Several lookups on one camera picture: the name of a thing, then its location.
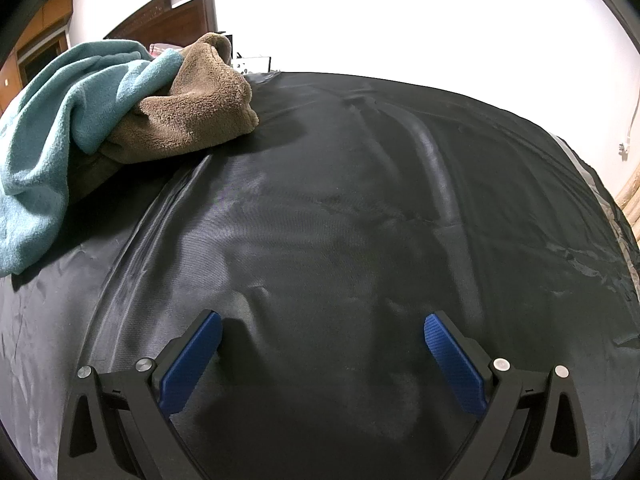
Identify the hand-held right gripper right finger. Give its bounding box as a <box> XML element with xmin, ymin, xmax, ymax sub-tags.
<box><xmin>424</xmin><ymin>311</ymin><xmax>591</xmax><ymax>480</ymax></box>

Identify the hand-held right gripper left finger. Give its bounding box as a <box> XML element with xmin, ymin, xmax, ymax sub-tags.
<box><xmin>57</xmin><ymin>310</ymin><xmax>223</xmax><ymax>480</ymax></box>

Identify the blue knit sweater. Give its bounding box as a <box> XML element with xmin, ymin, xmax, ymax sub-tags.
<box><xmin>0</xmin><ymin>40</ymin><xmax>185</xmax><ymax>277</ymax></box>

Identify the black cloth cover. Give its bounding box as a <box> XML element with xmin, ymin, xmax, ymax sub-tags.
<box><xmin>0</xmin><ymin>71</ymin><xmax>640</xmax><ymax>480</ymax></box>

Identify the brown fleece garment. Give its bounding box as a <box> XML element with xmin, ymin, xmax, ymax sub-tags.
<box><xmin>82</xmin><ymin>32</ymin><xmax>260</xmax><ymax>167</ymax></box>

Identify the dark wooden headboard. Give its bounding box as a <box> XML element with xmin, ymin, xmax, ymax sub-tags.
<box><xmin>103</xmin><ymin>0</ymin><xmax>219</xmax><ymax>55</ymax></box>

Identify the wooden wardrobe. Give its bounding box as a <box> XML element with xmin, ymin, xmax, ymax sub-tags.
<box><xmin>0</xmin><ymin>0</ymin><xmax>75</xmax><ymax>116</ymax></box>

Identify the white wall socket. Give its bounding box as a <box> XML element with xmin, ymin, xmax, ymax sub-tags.
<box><xmin>617</xmin><ymin>125</ymin><xmax>634</xmax><ymax>162</ymax></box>

